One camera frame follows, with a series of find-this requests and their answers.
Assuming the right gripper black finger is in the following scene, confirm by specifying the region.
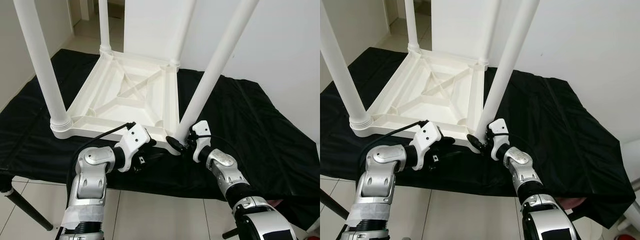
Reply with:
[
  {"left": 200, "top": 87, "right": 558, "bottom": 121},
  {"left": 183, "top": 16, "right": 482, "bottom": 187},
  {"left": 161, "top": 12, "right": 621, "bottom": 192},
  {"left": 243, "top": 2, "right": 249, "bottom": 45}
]
[
  {"left": 166, "top": 136, "right": 187, "bottom": 155},
  {"left": 466, "top": 134, "right": 486, "bottom": 153}
]

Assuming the white plastic table top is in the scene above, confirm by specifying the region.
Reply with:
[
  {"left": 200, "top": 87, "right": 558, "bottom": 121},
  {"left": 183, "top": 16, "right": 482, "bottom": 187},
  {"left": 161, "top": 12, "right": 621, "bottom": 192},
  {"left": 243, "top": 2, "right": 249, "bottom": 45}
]
[
  {"left": 50, "top": 50, "right": 183, "bottom": 156},
  {"left": 350, "top": 48, "right": 488, "bottom": 153}
]

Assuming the black tablecloth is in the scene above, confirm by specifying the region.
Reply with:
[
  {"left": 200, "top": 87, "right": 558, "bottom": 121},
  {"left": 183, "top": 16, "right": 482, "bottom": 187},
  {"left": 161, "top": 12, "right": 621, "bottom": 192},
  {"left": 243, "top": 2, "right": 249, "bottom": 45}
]
[
  {"left": 0, "top": 48, "right": 321, "bottom": 231},
  {"left": 320, "top": 46, "right": 636, "bottom": 228}
]

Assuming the black stand leg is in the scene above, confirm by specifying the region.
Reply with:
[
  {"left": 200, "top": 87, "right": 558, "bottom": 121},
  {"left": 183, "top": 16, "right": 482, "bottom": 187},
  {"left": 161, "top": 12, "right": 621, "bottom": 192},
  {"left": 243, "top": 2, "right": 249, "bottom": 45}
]
[
  {"left": 0, "top": 189, "right": 53, "bottom": 232},
  {"left": 320, "top": 187, "right": 351, "bottom": 221}
]

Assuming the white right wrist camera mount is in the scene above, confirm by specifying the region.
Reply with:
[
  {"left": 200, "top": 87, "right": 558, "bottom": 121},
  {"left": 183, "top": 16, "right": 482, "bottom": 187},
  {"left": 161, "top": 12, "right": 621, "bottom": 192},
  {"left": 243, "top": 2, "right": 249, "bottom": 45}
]
[
  {"left": 192, "top": 120, "right": 213, "bottom": 163},
  {"left": 489, "top": 118, "right": 511, "bottom": 161}
]

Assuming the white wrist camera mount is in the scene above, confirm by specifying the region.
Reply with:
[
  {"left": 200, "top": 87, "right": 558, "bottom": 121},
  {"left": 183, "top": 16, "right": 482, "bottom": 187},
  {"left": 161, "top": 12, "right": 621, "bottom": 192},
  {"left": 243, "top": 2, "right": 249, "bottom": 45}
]
[
  {"left": 409, "top": 121, "right": 443, "bottom": 171},
  {"left": 192, "top": 120, "right": 213, "bottom": 163},
  {"left": 115, "top": 122, "right": 152, "bottom": 172},
  {"left": 489, "top": 118, "right": 511, "bottom": 161}
]

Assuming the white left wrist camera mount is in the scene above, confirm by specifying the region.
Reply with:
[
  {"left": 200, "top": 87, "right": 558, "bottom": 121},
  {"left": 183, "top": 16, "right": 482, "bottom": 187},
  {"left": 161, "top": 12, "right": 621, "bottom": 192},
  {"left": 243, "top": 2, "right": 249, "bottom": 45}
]
[
  {"left": 409, "top": 121, "right": 443, "bottom": 171},
  {"left": 115, "top": 122, "right": 152, "bottom": 172}
]

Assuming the white pedestal fan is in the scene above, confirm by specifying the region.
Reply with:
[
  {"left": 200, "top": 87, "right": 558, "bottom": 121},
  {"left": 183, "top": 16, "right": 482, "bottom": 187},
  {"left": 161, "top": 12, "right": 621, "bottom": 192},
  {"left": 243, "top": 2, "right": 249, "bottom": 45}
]
[{"left": 617, "top": 140, "right": 640, "bottom": 231}]

